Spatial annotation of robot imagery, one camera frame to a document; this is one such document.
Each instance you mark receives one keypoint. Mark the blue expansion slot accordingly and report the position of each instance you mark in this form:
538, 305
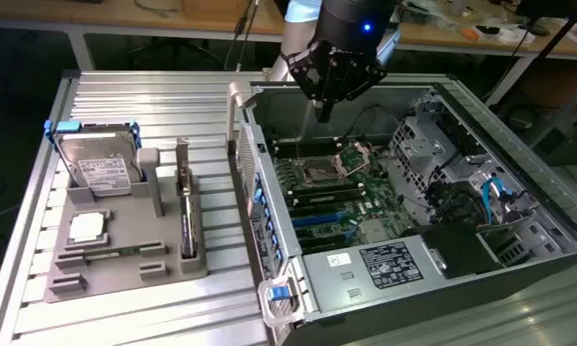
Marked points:
317, 220

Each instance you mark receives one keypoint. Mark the green motherboard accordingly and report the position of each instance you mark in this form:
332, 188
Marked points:
370, 194

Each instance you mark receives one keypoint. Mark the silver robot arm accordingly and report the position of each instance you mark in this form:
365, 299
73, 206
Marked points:
297, 36

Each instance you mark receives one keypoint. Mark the grey parts rack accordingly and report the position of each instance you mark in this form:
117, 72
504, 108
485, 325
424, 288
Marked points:
114, 275

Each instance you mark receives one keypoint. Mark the graphics card with metal bracket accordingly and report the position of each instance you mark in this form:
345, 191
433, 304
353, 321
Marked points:
186, 216

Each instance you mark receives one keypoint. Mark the hard disk with blue carrier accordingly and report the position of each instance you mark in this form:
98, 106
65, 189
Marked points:
100, 169

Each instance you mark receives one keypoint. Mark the perforated metal disk bay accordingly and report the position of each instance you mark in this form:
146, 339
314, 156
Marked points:
509, 248

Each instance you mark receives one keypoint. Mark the silver chipset heatsink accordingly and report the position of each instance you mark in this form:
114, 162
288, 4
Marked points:
374, 231

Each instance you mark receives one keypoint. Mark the black equipment box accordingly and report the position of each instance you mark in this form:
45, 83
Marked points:
566, 144

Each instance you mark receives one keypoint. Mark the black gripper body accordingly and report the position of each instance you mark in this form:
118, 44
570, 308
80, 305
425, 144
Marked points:
356, 21

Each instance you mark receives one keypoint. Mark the silver CPU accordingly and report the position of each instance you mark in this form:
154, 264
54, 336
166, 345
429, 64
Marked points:
86, 227

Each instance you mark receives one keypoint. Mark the grey power supply unit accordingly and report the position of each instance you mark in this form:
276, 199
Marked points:
336, 288

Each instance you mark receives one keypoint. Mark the small orange item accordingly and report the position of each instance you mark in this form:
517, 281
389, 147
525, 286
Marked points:
470, 33

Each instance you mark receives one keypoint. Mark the open black PC case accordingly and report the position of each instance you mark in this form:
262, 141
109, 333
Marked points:
461, 310

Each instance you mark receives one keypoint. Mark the black chassis intrusion switch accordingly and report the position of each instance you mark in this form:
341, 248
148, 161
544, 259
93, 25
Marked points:
260, 147

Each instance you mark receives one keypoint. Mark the black fan shroud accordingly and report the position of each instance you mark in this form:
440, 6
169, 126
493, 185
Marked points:
454, 252

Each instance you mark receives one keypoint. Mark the CPU socket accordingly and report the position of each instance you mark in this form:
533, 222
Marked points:
317, 172

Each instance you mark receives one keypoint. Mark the metal socket cover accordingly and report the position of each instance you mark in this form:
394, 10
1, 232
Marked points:
356, 158

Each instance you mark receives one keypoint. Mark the metal drive cage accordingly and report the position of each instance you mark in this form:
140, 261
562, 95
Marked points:
420, 151

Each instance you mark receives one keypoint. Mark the blue case release latch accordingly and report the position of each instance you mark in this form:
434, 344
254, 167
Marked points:
277, 292

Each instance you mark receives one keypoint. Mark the metal socket locking lever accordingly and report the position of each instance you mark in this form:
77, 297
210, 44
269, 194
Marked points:
298, 146

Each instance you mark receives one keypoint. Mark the green RAM stick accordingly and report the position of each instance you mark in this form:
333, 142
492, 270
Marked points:
117, 251

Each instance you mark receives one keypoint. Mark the black RAM stick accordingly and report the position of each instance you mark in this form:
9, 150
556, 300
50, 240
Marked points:
326, 197

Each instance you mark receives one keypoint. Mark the wooden desk with white frame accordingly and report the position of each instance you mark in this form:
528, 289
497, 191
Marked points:
52, 11

